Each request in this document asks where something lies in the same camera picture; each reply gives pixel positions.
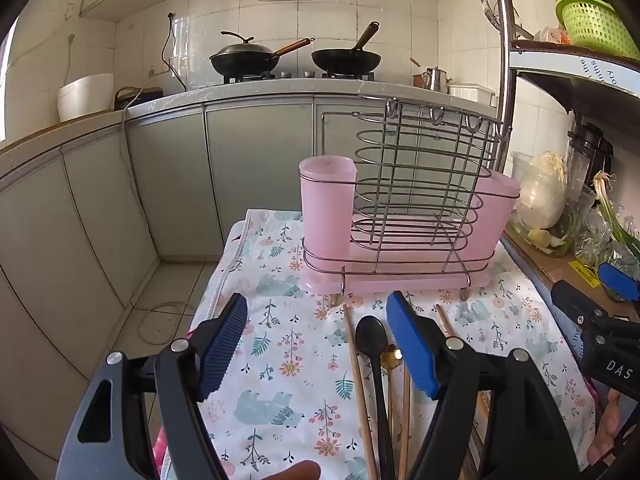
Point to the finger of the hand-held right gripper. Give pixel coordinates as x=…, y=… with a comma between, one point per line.
x=575, y=307
x=620, y=282

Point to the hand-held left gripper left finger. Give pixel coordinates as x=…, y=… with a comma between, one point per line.
x=222, y=345

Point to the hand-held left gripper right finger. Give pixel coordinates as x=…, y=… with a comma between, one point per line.
x=410, y=345

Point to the all-black spoon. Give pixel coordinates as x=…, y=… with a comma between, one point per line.
x=372, y=335

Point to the pink plastic drip tray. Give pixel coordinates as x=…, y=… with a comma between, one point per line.
x=400, y=281

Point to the brown wooden chopstick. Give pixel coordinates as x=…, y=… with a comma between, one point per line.
x=357, y=385
x=442, y=317
x=404, y=435

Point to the wide pink plastic cup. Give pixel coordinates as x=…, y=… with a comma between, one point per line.
x=495, y=220

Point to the tall pink plastic cup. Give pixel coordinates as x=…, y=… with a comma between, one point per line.
x=325, y=210

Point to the person's right hand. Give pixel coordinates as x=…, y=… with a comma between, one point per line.
x=607, y=425

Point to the cardboard box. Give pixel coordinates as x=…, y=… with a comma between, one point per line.
x=550, y=265

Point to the clear plastic bag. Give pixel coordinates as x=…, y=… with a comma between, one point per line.
x=595, y=240

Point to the floral printed cloth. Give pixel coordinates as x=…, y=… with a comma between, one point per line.
x=280, y=360

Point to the pale yellow vegetable piece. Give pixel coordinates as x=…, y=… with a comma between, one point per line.
x=542, y=237

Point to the green onions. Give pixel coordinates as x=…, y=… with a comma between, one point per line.
x=607, y=205

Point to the cabbage in clear container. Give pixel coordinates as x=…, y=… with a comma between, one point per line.
x=580, y=210

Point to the napa cabbage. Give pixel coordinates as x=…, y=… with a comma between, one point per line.
x=542, y=195

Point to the pink dotted cloth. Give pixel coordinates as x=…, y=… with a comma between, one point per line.
x=161, y=452

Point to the black blender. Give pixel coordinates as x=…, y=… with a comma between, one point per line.
x=590, y=145

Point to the brown rounded object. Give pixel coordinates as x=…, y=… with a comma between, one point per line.
x=292, y=471

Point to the kitchen counter cabinets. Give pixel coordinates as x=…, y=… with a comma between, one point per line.
x=250, y=160

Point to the shelf board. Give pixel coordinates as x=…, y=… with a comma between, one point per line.
x=575, y=67

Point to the white plastic tub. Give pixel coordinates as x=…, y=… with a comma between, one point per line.
x=470, y=92

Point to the green plastic basket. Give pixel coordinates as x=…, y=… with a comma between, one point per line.
x=595, y=25

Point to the copper cup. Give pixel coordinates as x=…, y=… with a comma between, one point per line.
x=418, y=81

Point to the metal kettle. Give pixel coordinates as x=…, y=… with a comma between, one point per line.
x=439, y=80

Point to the metal shelf pole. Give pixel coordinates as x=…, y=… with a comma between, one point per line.
x=504, y=35

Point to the gas stove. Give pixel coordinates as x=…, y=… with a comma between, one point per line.
x=295, y=76

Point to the white round bucket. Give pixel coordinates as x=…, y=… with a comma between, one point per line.
x=85, y=97

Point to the black wok with lid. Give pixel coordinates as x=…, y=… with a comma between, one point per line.
x=245, y=60

